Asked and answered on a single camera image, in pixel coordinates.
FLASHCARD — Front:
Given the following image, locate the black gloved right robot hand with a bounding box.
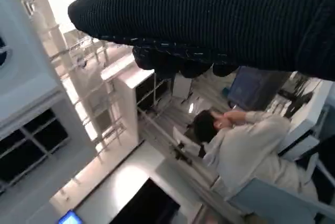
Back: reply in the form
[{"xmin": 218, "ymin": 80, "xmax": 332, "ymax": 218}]
[{"xmin": 68, "ymin": 0, "xmax": 335, "ymax": 80}]

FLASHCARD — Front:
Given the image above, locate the white open shelf unit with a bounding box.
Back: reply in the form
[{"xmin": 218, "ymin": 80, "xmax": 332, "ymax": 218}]
[{"xmin": 100, "ymin": 59, "xmax": 189, "ymax": 143}]

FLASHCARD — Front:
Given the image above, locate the white desk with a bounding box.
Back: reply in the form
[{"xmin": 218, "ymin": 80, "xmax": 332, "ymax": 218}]
[{"xmin": 272, "ymin": 77, "xmax": 335, "ymax": 162}]

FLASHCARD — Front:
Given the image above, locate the grey chair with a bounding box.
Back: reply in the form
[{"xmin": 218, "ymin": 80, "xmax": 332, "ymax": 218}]
[{"xmin": 227, "ymin": 153, "xmax": 335, "ymax": 224}]

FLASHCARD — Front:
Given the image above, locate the black flat screen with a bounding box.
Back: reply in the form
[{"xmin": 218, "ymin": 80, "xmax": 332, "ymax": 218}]
[{"xmin": 108, "ymin": 178, "xmax": 182, "ymax": 224}]

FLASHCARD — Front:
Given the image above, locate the white unit with dark panels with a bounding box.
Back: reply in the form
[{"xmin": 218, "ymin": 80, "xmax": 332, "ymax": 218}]
[{"xmin": 0, "ymin": 0, "xmax": 98, "ymax": 191}]

